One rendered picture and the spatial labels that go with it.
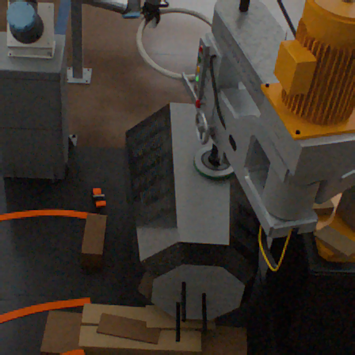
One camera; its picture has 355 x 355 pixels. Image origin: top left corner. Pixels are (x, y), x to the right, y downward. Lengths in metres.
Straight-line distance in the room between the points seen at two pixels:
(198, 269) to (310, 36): 1.27
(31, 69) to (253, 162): 1.64
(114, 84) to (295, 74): 3.24
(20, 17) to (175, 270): 1.57
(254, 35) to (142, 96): 2.52
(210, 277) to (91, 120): 2.13
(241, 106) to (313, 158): 0.64
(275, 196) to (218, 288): 0.75
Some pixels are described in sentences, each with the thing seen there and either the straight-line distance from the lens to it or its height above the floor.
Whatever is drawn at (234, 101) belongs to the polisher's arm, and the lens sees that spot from 2.64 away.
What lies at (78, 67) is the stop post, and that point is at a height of 0.11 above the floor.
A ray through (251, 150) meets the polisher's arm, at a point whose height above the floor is 1.36.
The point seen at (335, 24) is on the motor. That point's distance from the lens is 1.87.
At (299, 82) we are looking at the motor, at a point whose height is 1.89.
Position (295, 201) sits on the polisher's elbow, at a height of 1.35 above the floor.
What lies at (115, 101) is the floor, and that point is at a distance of 4.85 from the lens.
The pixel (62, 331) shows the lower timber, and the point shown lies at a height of 0.15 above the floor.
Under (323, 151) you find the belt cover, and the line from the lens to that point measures 2.06.
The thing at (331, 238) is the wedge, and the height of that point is 0.81.
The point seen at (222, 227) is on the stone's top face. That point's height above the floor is 0.82.
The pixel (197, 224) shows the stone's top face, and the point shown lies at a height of 0.82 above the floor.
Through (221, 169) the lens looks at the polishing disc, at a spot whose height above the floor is 0.87.
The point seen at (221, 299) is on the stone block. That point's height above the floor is 0.53.
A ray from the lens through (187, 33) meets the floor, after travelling 5.73.
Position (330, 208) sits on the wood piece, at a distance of 3.10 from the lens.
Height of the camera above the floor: 2.95
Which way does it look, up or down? 43 degrees down
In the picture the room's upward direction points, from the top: 7 degrees clockwise
